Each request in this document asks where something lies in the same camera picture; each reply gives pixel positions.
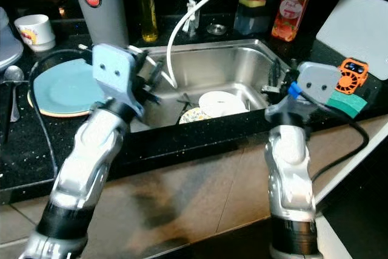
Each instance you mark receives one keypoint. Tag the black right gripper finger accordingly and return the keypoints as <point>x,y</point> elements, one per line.
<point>294,72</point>
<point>275,74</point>

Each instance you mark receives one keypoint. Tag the blue and cream plate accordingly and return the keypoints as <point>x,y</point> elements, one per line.
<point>66,89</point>

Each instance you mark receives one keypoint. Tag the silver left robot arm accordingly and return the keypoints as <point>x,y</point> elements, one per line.
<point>91,162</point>

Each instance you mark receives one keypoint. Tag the beige kitchen cabinet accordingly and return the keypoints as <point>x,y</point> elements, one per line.
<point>206,192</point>

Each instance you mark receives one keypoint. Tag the stainless steel sink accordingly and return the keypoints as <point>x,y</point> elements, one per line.
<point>230,68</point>

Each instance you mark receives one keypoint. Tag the floral patterned plate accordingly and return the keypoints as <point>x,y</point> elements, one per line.
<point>193,116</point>

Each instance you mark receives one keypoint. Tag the dark sponge holder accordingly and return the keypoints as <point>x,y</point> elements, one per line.
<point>250,21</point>

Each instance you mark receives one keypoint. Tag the orange pump soap bottle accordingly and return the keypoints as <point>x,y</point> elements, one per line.
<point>291,13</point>

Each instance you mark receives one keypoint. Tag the white plate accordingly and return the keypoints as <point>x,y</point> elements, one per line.
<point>221,102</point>

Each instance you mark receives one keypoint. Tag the yellow oil bottle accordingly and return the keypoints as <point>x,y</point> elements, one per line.
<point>148,22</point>

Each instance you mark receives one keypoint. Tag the green sponge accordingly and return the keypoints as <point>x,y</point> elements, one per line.
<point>348,106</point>

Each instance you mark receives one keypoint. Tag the round metal sink strainer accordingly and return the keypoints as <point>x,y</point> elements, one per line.
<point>217,28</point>

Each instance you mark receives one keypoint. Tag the grey canister with red logo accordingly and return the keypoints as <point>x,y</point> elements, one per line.
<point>106,22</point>

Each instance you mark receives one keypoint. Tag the white cutting board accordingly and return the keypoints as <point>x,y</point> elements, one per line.
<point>357,25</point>

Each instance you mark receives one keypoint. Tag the silver metal spoon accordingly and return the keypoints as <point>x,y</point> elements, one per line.
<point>14,74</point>

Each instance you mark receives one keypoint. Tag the white plastic food cover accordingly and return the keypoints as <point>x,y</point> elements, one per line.
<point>9,43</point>

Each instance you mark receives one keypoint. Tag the white printed mug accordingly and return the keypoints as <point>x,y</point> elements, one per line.
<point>35,31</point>

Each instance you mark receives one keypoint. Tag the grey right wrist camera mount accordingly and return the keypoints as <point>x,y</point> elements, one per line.
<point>318,80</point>

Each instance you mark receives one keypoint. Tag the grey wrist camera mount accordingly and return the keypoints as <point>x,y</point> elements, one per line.
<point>115,71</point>
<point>318,80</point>

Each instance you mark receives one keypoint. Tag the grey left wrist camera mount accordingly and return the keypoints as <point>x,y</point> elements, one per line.
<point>115,71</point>

